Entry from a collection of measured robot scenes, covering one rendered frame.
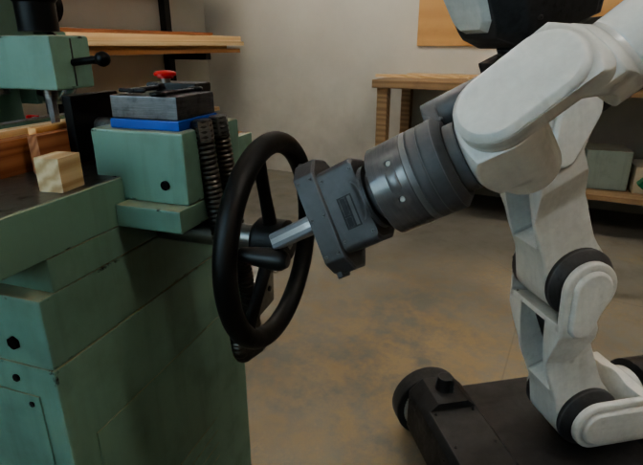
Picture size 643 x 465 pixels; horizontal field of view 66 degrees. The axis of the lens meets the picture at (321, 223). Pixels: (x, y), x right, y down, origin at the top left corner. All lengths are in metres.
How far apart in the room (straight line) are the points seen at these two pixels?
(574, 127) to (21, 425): 0.91
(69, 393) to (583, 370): 0.99
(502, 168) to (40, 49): 0.60
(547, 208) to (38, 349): 0.82
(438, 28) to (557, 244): 2.92
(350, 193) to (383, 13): 3.51
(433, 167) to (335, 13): 3.70
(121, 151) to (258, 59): 3.80
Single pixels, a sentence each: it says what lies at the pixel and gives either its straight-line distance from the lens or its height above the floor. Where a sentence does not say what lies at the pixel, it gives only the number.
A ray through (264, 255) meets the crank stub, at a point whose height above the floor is 0.84.
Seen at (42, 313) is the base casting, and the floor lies 0.78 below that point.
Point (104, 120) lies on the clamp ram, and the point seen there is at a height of 0.96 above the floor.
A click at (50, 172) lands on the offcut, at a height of 0.92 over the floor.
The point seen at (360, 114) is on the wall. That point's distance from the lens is 4.04.
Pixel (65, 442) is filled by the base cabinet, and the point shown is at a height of 0.61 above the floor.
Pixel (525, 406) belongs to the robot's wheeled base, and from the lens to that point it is 1.48.
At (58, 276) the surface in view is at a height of 0.82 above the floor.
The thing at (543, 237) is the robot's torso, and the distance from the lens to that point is 1.01.
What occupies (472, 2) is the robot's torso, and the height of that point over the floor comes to 1.12.
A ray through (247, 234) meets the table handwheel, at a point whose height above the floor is 0.82.
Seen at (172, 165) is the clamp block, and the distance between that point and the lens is 0.63.
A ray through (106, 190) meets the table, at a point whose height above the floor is 0.89.
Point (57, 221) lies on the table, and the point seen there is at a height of 0.88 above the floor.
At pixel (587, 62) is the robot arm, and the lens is 0.42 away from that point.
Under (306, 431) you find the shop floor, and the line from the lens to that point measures 1.56.
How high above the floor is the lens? 1.06
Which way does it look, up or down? 20 degrees down
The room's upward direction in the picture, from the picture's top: straight up
